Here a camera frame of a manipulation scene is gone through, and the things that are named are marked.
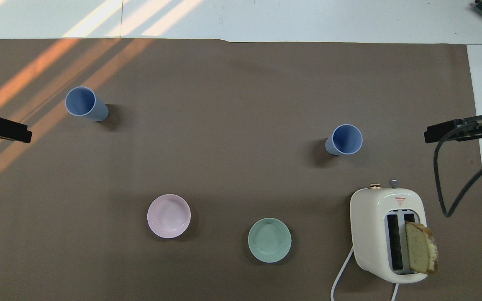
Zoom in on blue plastic cup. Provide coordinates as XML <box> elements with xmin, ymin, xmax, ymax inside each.
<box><xmin>325</xmin><ymin>124</ymin><xmax>364</xmax><ymax>156</ymax></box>
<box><xmin>65</xmin><ymin>86</ymin><xmax>109</xmax><ymax>122</ymax></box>

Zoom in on black cable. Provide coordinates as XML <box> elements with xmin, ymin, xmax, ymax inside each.
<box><xmin>433</xmin><ymin>120</ymin><xmax>482</xmax><ymax>218</ymax></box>

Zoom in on slice of bread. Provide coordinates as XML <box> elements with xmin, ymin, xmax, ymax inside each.
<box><xmin>405</xmin><ymin>221</ymin><xmax>439</xmax><ymax>275</ymax></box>

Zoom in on cream white toaster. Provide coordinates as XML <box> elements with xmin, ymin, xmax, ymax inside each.
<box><xmin>349</xmin><ymin>179</ymin><xmax>428</xmax><ymax>284</ymax></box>

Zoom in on green plate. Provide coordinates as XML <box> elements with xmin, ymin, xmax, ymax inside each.
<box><xmin>248</xmin><ymin>217</ymin><xmax>292</xmax><ymax>264</ymax></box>

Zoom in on white toaster cord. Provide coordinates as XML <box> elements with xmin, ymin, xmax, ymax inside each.
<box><xmin>331</xmin><ymin>246</ymin><xmax>400</xmax><ymax>301</ymax></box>

